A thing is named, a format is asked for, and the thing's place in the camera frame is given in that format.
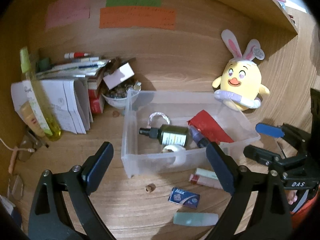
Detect red envelope pouch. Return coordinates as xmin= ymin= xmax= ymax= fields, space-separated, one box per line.
xmin=187 ymin=110 xmax=234 ymax=144

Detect purple black spray bottle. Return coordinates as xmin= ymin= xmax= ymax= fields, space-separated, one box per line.
xmin=189 ymin=126 xmax=210 ymax=148

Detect teal white tube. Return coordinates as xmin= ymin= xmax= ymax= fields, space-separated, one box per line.
xmin=173 ymin=212 xmax=219 ymax=227

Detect pink white tube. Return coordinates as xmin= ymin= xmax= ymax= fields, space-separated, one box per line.
xmin=189 ymin=174 xmax=223 ymax=189

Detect blue Max blade box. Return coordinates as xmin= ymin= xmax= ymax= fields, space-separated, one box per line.
xmin=168 ymin=187 xmax=200 ymax=209

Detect dark green dropper bottle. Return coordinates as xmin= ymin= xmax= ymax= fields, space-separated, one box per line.
xmin=139 ymin=125 xmax=189 ymax=147

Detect pink white rope bracelet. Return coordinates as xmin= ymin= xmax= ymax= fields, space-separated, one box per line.
xmin=147 ymin=112 xmax=171 ymax=128

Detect blue white card box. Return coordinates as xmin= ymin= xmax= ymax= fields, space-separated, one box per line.
xmin=0 ymin=195 xmax=16 ymax=219

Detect eyeglasses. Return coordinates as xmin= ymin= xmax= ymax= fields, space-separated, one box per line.
xmin=7 ymin=174 xmax=24 ymax=201

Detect yellow chick plush toy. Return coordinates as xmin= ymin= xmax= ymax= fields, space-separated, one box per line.
xmin=212 ymin=29 xmax=270 ymax=111

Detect yellow green spray bottle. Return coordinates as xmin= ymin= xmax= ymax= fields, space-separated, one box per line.
xmin=20 ymin=47 xmax=62 ymax=141

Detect clear plastic storage bin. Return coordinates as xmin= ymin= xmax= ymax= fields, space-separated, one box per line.
xmin=121 ymin=89 xmax=260 ymax=177

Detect beige cosmetic tube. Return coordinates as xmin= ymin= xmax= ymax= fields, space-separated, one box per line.
xmin=20 ymin=101 xmax=46 ymax=138

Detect small wooden cork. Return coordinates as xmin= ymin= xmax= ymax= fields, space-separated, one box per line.
xmin=145 ymin=184 xmax=156 ymax=193

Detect white folded paper booklets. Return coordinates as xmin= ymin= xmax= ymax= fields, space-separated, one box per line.
xmin=10 ymin=78 xmax=94 ymax=135

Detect white bowl of trinkets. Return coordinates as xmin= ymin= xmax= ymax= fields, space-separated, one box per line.
xmin=102 ymin=79 xmax=142 ymax=109

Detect small white cardboard box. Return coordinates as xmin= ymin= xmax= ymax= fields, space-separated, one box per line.
xmin=103 ymin=63 xmax=135 ymax=90

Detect stack of books and papers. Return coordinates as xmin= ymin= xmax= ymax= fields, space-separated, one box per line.
xmin=35 ymin=51 xmax=137 ymax=116

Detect red white marker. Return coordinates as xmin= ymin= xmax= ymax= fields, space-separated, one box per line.
xmin=64 ymin=52 xmax=91 ymax=59

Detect orange sticky note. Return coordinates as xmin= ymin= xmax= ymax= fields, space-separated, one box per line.
xmin=99 ymin=6 xmax=176 ymax=30

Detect green sticky note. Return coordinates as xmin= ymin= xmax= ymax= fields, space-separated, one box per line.
xmin=105 ymin=0 xmax=162 ymax=7

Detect pink sticky note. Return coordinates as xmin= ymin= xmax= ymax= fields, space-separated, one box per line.
xmin=46 ymin=0 xmax=90 ymax=30

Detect white charging cable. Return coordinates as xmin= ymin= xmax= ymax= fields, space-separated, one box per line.
xmin=0 ymin=137 xmax=36 ymax=153

